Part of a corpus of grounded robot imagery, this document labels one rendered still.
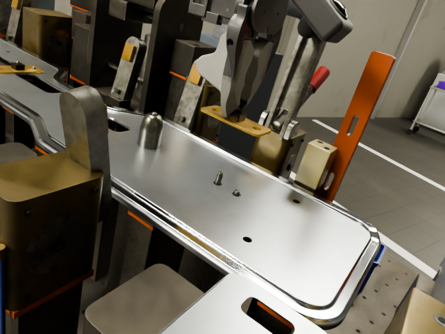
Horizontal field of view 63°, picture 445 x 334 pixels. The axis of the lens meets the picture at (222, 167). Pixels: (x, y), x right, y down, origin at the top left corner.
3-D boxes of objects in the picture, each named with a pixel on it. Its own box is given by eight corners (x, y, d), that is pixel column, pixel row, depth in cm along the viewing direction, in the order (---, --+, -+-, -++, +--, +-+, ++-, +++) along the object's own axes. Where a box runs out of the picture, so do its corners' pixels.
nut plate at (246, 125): (198, 110, 44) (200, 100, 44) (216, 107, 47) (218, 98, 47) (256, 137, 40) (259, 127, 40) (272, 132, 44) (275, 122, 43)
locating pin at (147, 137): (131, 152, 53) (138, 109, 50) (147, 147, 56) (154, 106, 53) (146, 161, 52) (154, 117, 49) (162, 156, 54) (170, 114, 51)
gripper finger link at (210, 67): (196, 103, 45) (216, 26, 42) (235, 120, 43) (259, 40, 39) (180, 103, 43) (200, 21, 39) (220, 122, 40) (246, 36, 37)
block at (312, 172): (238, 325, 66) (308, 142, 51) (248, 314, 69) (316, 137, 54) (254, 336, 65) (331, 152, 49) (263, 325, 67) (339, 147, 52)
